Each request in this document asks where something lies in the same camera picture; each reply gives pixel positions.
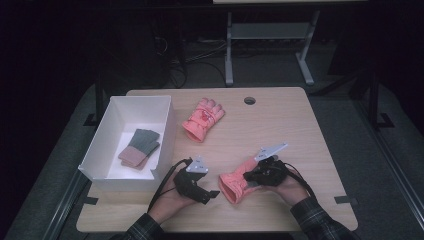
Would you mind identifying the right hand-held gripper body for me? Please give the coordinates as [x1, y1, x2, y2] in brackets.
[248, 142, 289, 188]

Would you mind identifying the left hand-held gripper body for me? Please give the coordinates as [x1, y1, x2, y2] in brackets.
[172, 155, 210, 201]

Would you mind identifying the pink glove with grey palm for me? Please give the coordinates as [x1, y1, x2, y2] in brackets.
[218, 156, 268, 205]

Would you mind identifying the white box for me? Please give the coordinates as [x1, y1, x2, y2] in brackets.
[77, 95, 177, 193]

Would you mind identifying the person's right hand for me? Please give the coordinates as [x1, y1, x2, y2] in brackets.
[261, 168, 309, 207]

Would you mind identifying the person's left hand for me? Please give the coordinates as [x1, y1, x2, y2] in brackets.
[147, 171, 198, 224]

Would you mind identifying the black metal stand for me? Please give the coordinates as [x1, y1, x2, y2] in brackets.
[83, 66, 108, 127]
[366, 69, 396, 129]

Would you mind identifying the white-legged table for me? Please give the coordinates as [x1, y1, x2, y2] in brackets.
[213, 0, 368, 87]

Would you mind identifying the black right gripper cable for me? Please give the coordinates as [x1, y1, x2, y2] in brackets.
[282, 162, 318, 202]

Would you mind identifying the bundle of floor cables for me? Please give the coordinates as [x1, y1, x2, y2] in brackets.
[153, 33, 228, 89]

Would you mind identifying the aluminium rail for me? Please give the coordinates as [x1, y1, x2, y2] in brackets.
[353, 99, 424, 231]
[41, 169, 91, 240]

